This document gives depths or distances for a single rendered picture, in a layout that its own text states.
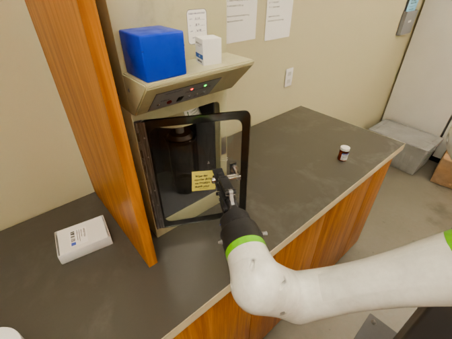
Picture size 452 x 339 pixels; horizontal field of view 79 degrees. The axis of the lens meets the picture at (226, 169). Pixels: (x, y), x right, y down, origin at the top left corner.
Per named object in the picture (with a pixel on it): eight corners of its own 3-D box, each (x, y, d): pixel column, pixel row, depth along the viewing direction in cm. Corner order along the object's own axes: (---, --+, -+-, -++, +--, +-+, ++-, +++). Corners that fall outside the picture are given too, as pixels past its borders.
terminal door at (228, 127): (159, 227, 93) (136, 120, 70) (245, 212, 99) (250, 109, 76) (159, 229, 93) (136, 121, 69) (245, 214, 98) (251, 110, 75)
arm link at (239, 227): (221, 240, 57) (221, 267, 62) (274, 230, 59) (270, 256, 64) (215, 219, 61) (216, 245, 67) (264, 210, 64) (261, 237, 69)
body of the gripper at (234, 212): (252, 239, 68) (241, 213, 75) (254, 214, 63) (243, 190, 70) (222, 244, 67) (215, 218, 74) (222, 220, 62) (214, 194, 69)
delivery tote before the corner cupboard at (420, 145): (358, 154, 315) (367, 128, 296) (376, 143, 336) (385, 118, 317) (413, 178, 277) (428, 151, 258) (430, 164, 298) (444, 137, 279)
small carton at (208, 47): (196, 61, 71) (194, 35, 68) (213, 58, 73) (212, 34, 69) (203, 66, 67) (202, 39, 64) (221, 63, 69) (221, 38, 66)
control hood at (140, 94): (129, 114, 68) (120, 72, 63) (227, 85, 86) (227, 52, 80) (151, 130, 61) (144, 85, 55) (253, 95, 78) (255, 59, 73)
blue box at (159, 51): (126, 72, 63) (117, 29, 57) (165, 65, 68) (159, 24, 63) (146, 83, 57) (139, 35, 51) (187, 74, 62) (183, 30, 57)
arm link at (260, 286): (270, 287, 45) (226, 323, 48) (312, 302, 51) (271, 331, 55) (245, 225, 56) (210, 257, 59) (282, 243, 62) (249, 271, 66)
